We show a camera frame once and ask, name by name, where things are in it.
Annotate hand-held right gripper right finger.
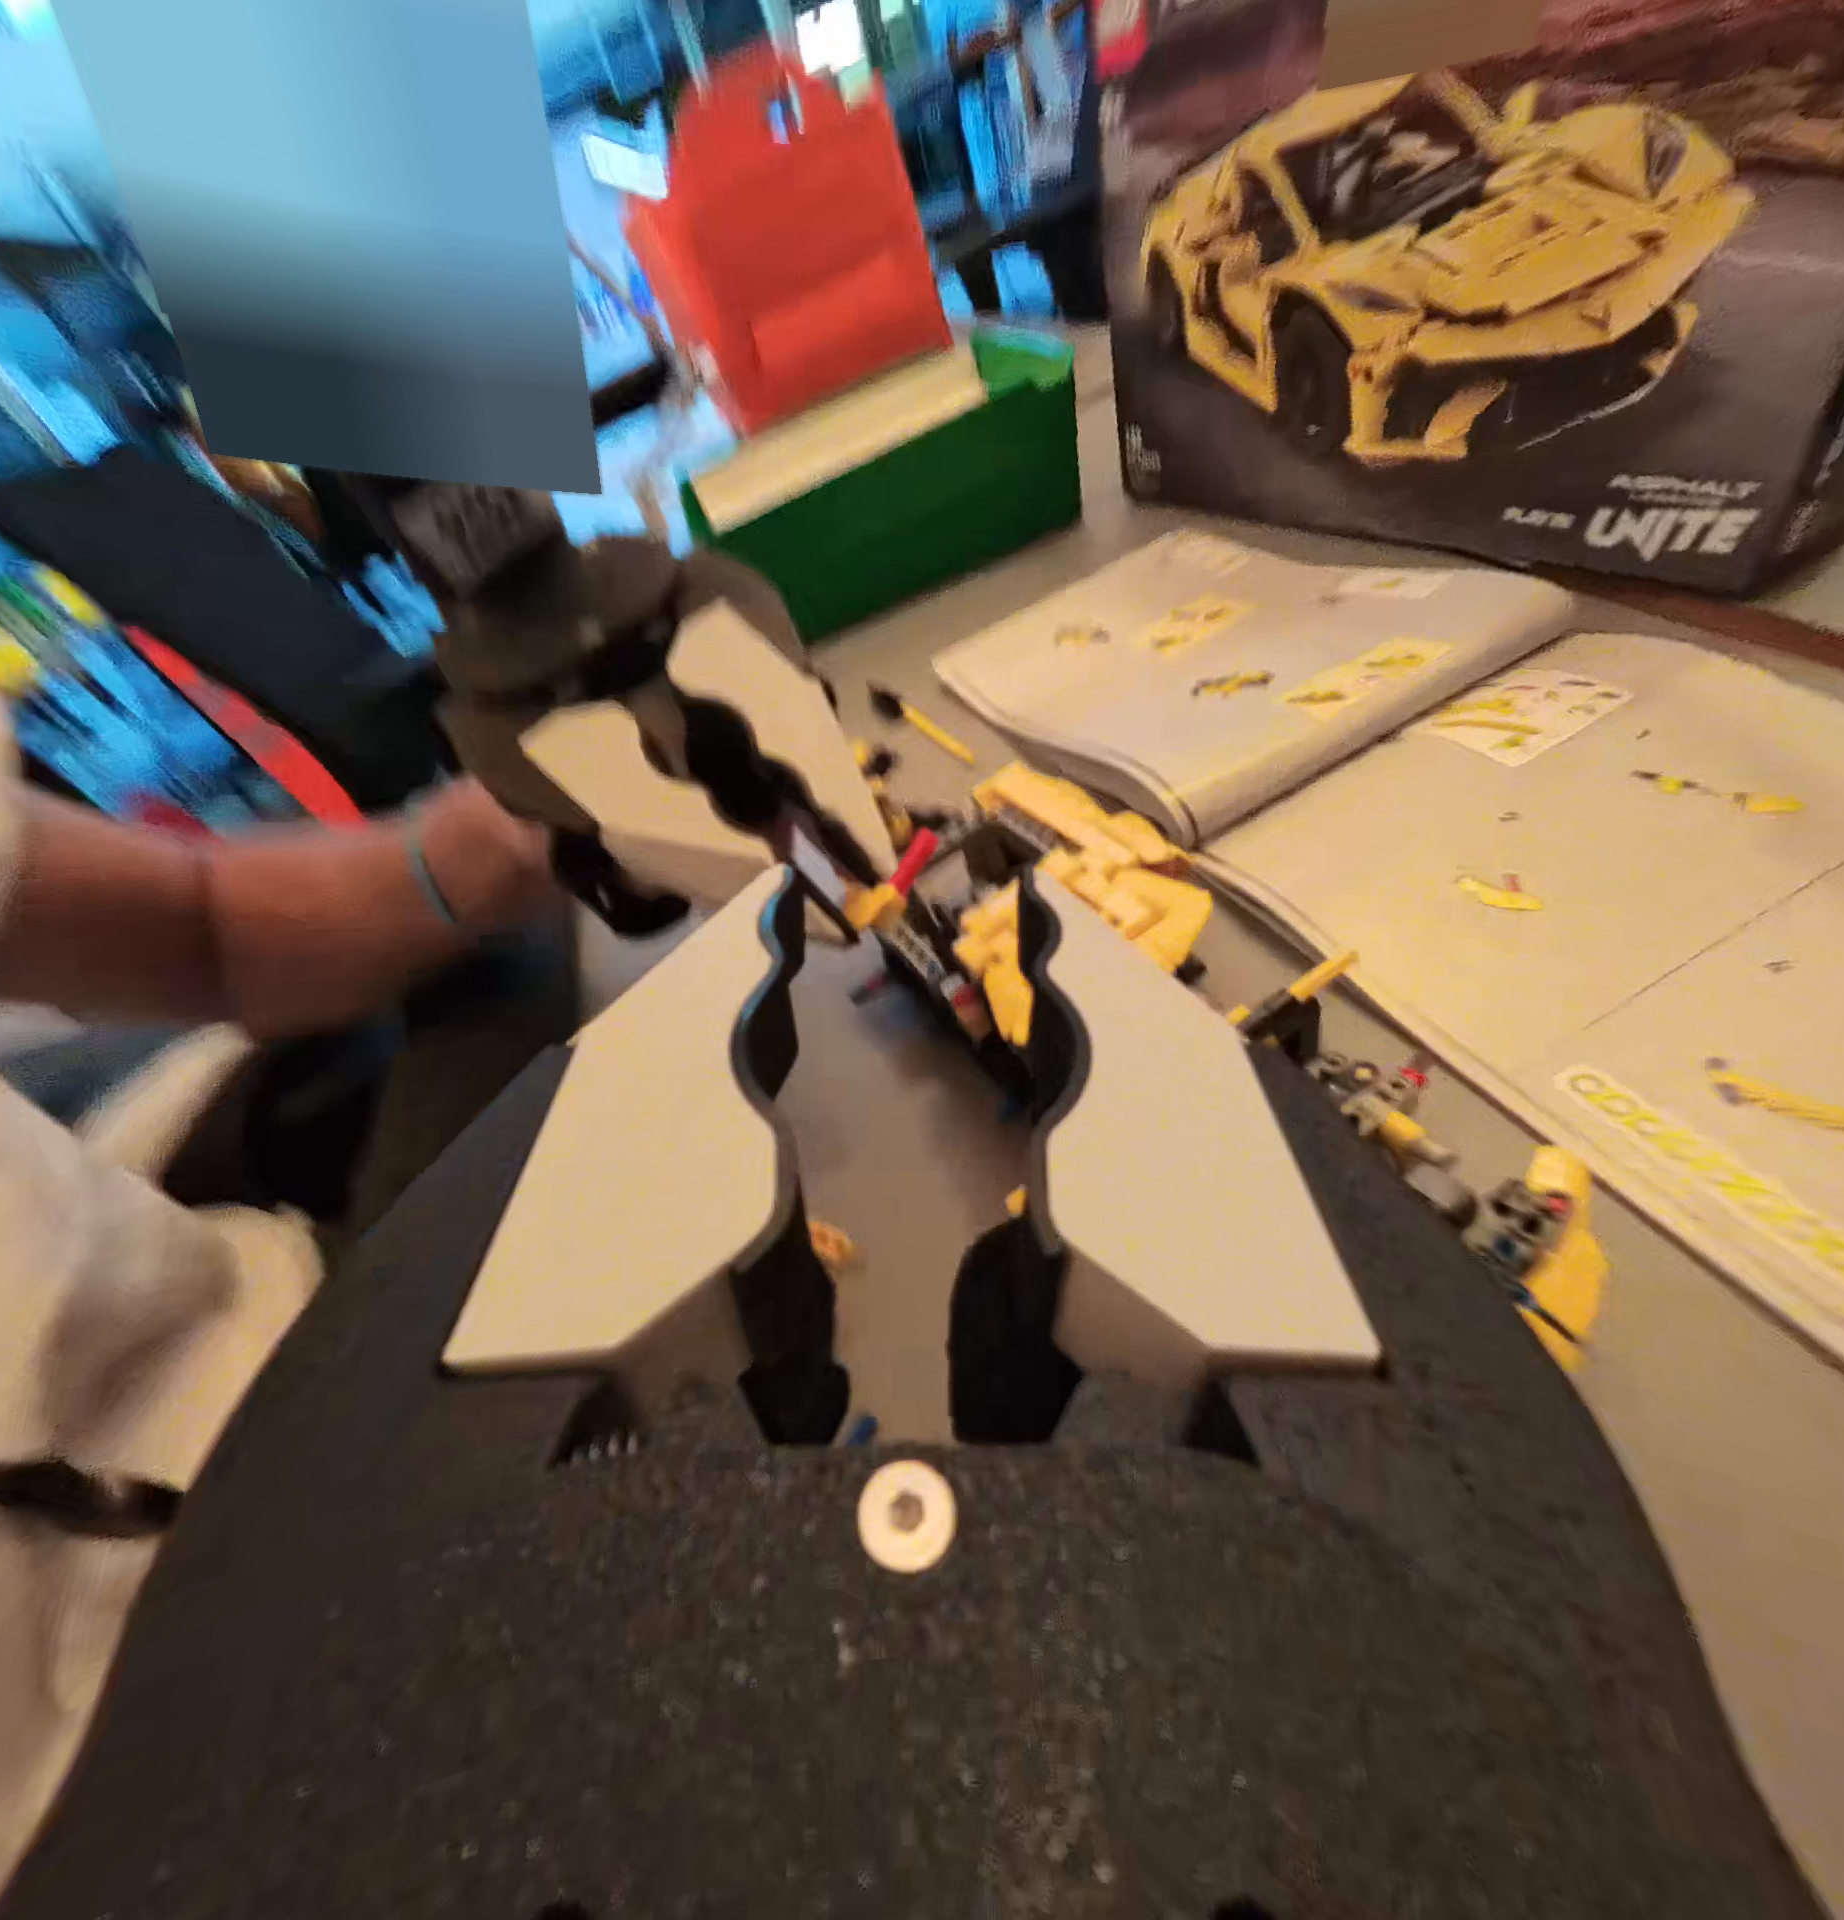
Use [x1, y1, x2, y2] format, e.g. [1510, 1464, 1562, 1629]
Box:
[949, 869, 1384, 1444]

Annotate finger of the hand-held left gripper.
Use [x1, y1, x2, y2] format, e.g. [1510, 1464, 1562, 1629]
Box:
[663, 597, 904, 890]
[516, 696, 867, 944]

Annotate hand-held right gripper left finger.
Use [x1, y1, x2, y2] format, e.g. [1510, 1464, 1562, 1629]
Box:
[440, 867, 847, 1444]

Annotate yellow black toy car model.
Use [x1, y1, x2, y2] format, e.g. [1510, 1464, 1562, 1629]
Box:
[846, 757, 1614, 1373]

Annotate grey desk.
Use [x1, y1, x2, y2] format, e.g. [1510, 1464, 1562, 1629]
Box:
[569, 321, 1844, 1920]

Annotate person's left hand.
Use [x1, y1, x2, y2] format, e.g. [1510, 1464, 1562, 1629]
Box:
[439, 777, 567, 942]

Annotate yellow axle with black end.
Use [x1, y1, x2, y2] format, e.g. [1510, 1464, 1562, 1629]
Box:
[864, 682, 980, 767]

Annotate scattered small toy pieces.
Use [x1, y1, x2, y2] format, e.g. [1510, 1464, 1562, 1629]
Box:
[806, 1182, 1031, 1275]

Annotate green storage bin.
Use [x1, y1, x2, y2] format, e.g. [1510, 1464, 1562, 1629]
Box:
[679, 321, 1086, 646]

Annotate black office chair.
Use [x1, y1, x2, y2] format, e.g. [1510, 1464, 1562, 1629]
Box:
[0, 441, 466, 826]

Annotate orange carry bag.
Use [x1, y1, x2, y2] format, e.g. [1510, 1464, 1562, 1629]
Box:
[621, 44, 958, 437]

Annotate building instruction booklet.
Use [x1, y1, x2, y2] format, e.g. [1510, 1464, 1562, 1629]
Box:
[934, 527, 1844, 1389]

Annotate toy car set box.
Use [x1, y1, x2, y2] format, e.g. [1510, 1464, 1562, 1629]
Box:
[1094, 0, 1844, 602]

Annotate black lanyard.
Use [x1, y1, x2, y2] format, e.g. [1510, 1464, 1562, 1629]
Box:
[0, 1455, 189, 1538]

